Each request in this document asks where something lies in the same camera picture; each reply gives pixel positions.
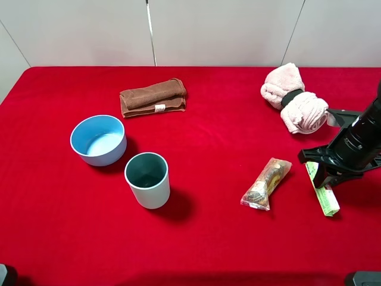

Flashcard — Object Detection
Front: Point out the folded brown towel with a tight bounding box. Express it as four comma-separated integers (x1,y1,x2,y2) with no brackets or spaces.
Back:
120,78,187,118

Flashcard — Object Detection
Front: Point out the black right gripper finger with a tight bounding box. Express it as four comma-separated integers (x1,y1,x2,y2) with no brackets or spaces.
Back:
313,162,327,188
327,108,341,127

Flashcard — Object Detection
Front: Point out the red table cloth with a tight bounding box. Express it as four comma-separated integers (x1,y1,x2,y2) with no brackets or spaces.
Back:
1,67,380,285

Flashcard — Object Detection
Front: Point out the light blue cup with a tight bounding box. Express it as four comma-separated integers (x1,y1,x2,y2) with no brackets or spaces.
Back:
124,152,170,209

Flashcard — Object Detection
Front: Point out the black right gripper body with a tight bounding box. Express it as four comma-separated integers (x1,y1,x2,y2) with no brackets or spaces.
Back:
298,108,380,174

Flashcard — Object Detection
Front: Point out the green red candy box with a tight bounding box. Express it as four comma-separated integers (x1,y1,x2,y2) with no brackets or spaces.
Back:
305,161,340,217

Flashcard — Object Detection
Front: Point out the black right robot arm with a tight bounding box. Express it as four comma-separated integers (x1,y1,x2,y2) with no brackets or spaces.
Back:
298,87,380,187

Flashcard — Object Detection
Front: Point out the black base block right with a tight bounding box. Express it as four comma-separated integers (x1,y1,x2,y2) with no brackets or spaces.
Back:
345,271,381,286

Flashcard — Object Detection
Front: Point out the light blue bowl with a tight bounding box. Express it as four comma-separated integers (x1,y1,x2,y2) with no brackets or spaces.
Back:
70,114,127,167

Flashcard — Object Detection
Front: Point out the black base block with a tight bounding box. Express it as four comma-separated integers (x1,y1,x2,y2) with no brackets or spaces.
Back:
345,271,381,286
0,264,18,286

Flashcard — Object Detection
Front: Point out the black base block left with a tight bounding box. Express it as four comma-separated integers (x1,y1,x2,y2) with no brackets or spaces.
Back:
0,264,18,286

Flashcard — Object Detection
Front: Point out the rolled pink towel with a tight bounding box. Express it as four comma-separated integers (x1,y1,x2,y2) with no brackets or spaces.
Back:
260,63,329,134

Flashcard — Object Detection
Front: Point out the clear snack packet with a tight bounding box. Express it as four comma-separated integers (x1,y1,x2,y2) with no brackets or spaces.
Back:
241,158,292,211

